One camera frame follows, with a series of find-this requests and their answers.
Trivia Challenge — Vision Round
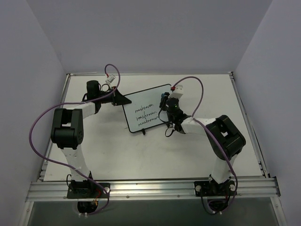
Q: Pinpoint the aluminium table frame rail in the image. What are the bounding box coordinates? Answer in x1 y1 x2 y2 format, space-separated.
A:
25 72 281 201

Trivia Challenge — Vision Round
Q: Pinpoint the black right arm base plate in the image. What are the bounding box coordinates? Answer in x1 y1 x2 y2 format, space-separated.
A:
194 180 237 197

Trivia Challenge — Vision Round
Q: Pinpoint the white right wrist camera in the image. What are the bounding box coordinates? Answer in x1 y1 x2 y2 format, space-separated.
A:
168 84 184 99

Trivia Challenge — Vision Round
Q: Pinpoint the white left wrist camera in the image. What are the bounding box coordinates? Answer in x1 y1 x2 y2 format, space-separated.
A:
105 75 116 86

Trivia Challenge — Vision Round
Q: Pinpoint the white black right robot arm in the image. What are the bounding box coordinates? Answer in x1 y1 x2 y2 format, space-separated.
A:
159 92 246 194

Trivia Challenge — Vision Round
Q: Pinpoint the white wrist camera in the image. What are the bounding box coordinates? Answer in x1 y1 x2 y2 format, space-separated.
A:
105 75 116 86
168 84 184 99

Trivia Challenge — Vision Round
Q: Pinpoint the blue whiteboard eraser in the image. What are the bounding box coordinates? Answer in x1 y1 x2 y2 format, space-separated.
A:
161 92 170 98

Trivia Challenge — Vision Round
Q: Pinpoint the black cable loop left wrist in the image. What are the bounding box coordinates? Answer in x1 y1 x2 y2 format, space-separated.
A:
101 84 111 92

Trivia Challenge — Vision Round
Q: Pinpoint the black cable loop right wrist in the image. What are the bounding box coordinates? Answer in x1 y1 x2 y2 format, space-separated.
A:
165 126 176 137

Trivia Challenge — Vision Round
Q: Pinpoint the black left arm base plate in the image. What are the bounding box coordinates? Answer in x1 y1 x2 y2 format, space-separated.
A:
67 180 111 199

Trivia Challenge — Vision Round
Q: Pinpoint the black cable loop wrist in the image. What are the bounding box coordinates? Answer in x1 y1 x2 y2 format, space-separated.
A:
165 126 176 137
101 84 111 92

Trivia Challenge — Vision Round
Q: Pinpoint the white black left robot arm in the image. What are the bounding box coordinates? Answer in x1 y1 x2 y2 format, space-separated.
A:
51 80 132 197

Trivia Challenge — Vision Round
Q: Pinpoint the small black-framed whiteboard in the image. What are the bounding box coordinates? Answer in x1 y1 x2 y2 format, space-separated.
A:
123 84 171 133

